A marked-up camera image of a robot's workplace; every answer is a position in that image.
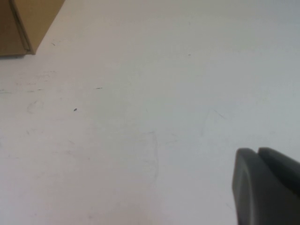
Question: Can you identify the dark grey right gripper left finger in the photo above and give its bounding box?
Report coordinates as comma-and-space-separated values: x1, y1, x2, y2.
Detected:
232, 147, 300, 225

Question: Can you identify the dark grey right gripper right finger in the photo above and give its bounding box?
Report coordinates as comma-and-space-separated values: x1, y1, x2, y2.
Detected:
258, 147, 300, 188

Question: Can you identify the lower cardboard drawer with window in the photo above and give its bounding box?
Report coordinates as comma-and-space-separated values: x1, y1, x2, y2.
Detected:
9, 0, 67, 56

